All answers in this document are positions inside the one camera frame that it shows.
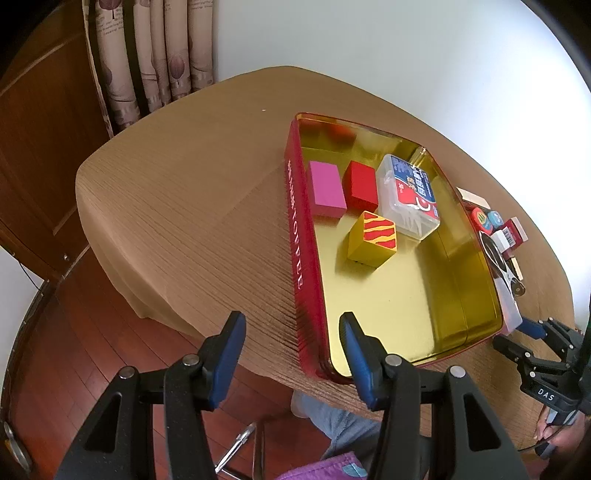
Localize purple cloth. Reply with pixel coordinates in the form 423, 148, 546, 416
277, 452, 368, 480

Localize clear case red card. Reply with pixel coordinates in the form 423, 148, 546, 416
494, 277, 523, 335

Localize red barcode box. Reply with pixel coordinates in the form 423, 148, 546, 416
501, 217, 529, 250

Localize small blue tin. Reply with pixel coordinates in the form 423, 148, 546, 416
487, 210, 504, 230

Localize person leg blue jeans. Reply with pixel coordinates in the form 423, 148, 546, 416
290, 391, 381, 470

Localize silver metal tongs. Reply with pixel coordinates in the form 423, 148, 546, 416
478, 232, 526, 297

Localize pink eraser block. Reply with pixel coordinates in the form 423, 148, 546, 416
307, 161, 346, 219

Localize red round tape measure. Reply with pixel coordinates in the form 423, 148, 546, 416
470, 207, 494, 235

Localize person right hand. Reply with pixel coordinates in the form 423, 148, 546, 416
534, 406, 590, 460

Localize red gold toffee tin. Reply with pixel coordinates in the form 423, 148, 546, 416
284, 113, 504, 383

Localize beige patterned curtain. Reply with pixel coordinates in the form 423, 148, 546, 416
81, 0, 214, 136

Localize black cable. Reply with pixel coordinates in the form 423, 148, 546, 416
13, 257, 45, 294

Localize red block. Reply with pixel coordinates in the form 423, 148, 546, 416
342, 161, 379, 212

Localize brown wooden door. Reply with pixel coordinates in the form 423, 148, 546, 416
1, 1, 108, 284

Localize yellow red striped cube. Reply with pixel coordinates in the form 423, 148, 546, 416
348, 211, 398, 268

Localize beige Marubi cardboard box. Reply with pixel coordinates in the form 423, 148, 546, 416
457, 187, 491, 211

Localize clear toothpick box blue label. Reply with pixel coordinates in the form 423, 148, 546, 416
376, 154, 441, 241

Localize white cube charger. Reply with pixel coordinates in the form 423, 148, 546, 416
490, 230, 510, 254

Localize gold rectangular block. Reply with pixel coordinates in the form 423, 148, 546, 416
506, 257, 524, 281

